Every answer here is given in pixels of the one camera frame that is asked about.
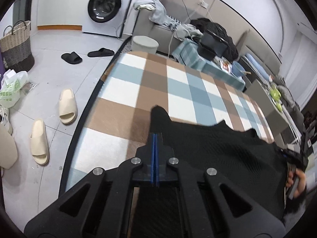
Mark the blue bowl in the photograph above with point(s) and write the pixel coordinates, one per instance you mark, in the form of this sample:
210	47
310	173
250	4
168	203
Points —
237	69

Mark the grey box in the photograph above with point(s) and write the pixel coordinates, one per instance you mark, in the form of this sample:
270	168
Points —
265	106

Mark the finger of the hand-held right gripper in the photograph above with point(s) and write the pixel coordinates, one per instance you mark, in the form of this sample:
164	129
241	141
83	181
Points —
284	155

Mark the white sneaker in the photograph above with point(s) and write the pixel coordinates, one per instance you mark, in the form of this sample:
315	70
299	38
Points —
5	120

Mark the light blue pillow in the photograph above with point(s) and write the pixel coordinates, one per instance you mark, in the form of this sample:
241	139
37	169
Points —
257	65

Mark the teal checked cloth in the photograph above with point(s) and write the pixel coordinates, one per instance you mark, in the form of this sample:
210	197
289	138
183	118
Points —
190	54

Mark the light blue garment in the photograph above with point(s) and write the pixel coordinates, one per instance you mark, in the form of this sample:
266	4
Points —
158	11

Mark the round white stool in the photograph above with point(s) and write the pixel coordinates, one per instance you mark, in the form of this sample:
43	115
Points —
145	44

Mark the cream slipper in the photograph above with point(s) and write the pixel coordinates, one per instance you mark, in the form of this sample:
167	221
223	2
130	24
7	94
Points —
68	106
39	141

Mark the person's right hand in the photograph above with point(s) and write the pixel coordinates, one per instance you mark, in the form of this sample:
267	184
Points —
299	184

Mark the pale grey clothes pile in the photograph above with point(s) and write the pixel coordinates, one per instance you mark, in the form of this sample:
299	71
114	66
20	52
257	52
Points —
187	29

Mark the white wall socket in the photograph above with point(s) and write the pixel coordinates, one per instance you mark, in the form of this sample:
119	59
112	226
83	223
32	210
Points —
204	4

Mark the black slipper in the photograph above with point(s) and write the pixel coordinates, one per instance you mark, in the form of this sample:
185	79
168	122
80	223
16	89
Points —
101	52
71	58

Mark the tall black container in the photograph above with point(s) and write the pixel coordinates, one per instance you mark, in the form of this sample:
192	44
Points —
214	42

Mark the cream trash bin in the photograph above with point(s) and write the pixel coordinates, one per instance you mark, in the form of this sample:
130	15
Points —
7	148

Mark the grey blanket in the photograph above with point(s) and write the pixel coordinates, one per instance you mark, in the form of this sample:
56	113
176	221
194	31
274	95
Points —
288	94

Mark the grey sofa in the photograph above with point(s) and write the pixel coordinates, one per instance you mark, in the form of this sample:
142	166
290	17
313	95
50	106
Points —
161	36

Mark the black knit sweater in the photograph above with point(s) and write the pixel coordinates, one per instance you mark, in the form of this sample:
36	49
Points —
223	148

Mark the green toy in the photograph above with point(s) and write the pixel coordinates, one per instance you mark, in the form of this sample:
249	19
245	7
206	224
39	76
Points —
276	94

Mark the green printed plastic bag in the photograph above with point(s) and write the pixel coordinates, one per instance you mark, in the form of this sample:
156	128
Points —
11	89

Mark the shallow black tray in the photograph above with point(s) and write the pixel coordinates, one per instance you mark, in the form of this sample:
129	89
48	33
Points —
205	52

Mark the white washing machine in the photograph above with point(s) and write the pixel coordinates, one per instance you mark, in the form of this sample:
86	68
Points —
123	17

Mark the clear plastic wrapper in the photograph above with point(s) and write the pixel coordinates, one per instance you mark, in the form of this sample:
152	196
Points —
29	86

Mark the woven laundry basket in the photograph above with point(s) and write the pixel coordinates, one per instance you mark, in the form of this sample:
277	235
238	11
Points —
16	47

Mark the black jacket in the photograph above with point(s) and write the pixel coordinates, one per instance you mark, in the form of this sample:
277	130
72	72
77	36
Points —
215	26

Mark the checkered tablecloth table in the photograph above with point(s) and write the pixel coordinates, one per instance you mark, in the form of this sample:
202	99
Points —
153	84

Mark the white kitchen base cabinet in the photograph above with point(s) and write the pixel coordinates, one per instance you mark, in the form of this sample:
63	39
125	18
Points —
59	7

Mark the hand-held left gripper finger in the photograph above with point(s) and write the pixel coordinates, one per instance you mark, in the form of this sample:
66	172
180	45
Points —
157	158
154	158

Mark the food package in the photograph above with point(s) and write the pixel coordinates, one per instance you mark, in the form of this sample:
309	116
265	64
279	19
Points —
225	65

